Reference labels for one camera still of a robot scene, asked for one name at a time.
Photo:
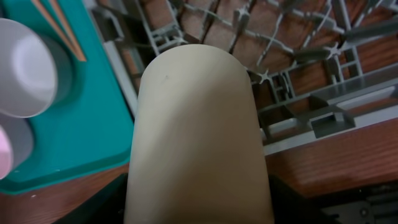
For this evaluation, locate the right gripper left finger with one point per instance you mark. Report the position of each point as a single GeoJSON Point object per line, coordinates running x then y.
{"type": "Point", "coordinates": [105, 207]}

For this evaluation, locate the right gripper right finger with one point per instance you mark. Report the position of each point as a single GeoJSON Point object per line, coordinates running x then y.
{"type": "Point", "coordinates": [292, 208]}

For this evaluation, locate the white cup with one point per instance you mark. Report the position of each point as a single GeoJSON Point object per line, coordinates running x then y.
{"type": "Point", "coordinates": [197, 149]}

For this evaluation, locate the grey bowl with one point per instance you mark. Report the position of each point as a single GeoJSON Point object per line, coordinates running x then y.
{"type": "Point", "coordinates": [36, 72]}

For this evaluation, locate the wooden chopstick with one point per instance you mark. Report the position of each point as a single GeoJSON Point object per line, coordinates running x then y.
{"type": "Point", "coordinates": [71, 40]}
{"type": "Point", "coordinates": [50, 19]}

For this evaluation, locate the grey dishwasher rack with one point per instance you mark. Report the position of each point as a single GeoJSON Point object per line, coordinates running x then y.
{"type": "Point", "coordinates": [317, 68]}

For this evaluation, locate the teal serving tray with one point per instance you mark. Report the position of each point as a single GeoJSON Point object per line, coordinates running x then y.
{"type": "Point", "coordinates": [90, 131]}

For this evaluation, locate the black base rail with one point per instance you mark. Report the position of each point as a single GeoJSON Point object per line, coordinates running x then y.
{"type": "Point", "coordinates": [370, 204]}

